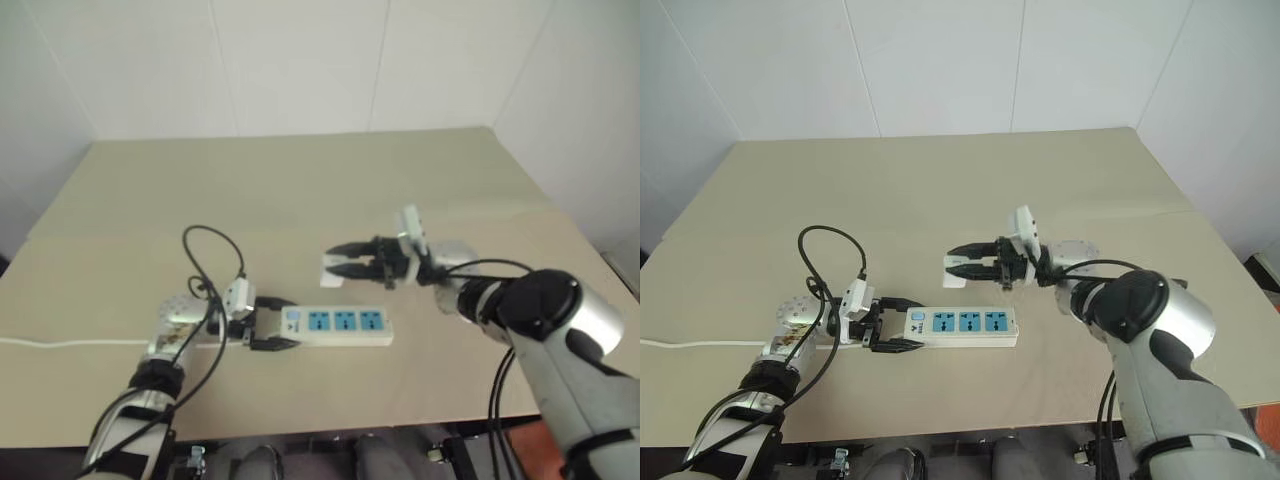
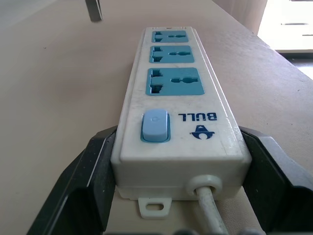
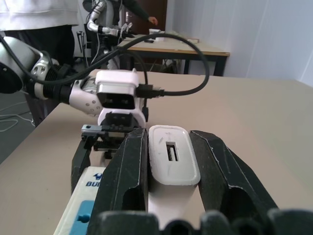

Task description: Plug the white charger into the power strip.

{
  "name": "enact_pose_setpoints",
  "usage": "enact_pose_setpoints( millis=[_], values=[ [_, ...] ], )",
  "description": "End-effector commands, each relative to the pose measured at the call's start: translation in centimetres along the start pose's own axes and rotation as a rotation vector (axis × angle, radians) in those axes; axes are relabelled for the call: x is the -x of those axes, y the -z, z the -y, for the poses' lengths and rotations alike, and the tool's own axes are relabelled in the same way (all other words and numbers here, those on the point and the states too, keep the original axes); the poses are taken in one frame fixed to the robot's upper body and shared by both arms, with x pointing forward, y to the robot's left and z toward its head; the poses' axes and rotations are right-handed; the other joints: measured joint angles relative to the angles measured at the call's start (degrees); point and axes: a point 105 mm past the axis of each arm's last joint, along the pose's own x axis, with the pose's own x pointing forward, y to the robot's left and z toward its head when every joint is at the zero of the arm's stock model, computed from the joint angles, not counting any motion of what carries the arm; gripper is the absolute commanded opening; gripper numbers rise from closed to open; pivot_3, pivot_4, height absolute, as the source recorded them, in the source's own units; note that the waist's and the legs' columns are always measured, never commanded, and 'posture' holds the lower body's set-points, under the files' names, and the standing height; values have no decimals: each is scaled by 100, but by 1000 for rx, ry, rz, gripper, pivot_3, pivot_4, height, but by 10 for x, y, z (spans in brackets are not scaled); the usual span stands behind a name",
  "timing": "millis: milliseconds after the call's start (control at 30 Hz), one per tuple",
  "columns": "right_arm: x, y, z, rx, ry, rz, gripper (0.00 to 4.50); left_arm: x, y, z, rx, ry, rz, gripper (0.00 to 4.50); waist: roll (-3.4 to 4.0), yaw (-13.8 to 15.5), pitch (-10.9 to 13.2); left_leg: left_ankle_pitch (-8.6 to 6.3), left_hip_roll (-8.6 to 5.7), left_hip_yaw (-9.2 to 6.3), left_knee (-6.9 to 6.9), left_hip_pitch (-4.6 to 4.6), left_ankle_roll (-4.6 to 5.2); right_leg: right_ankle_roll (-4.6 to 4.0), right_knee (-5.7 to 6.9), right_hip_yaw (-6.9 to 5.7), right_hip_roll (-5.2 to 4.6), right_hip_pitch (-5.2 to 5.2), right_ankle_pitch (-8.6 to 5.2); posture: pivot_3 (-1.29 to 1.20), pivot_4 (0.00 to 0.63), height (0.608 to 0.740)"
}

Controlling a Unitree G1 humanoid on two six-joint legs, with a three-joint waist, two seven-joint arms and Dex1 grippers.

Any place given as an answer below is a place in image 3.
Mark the small black flat object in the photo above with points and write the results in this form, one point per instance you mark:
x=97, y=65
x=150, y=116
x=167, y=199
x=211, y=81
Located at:
x=148, y=41

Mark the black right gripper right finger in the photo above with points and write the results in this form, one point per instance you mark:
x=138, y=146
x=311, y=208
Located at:
x=220, y=176

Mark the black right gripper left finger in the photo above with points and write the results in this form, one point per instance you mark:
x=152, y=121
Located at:
x=122, y=171

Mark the bare bystander hand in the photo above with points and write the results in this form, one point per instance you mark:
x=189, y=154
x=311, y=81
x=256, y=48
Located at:
x=153, y=20

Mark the small white box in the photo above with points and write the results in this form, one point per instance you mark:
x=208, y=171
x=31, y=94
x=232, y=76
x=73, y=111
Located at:
x=154, y=31

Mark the person in white shirt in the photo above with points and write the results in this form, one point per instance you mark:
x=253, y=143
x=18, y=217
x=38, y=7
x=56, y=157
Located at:
x=36, y=12

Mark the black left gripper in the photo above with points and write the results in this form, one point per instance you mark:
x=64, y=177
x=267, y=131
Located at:
x=115, y=122

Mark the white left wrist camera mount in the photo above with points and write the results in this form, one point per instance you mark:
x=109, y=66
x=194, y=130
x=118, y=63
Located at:
x=115, y=80

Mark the background wooden table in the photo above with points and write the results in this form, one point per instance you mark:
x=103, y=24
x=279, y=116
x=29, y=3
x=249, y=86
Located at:
x=171, y=47

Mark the white USB charger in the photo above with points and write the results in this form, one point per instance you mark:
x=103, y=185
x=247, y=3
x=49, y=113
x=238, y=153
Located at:
x=171, y=175

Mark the brown wooden door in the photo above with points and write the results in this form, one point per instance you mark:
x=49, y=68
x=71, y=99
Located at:
x=160, y=14

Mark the silver background humanoid robot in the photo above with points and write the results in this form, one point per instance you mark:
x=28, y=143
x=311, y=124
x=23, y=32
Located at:
x=107, y=14

